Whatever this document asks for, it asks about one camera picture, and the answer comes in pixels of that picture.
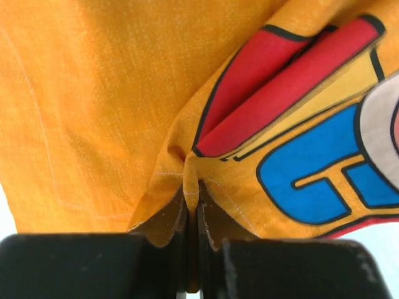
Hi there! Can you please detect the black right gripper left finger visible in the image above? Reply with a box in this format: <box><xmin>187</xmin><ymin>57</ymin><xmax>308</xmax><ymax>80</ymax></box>
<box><xmin>1</xmin><ymin>189</ymin><xmax>188</xmax><ymax>298</ymax></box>

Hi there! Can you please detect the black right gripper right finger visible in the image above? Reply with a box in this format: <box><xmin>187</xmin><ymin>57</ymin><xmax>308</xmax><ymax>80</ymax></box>
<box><xmin>196</xmin><ymin>182</ymin><xmax>391</xmax><ymax>298</ymax></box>

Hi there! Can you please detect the orange Mickey Mouse placemat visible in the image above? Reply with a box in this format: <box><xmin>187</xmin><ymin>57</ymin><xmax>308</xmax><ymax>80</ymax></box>
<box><xmin>1</xmin><ymin>1</ymin><xmax>398</xmax><ymax>298</ymax></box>

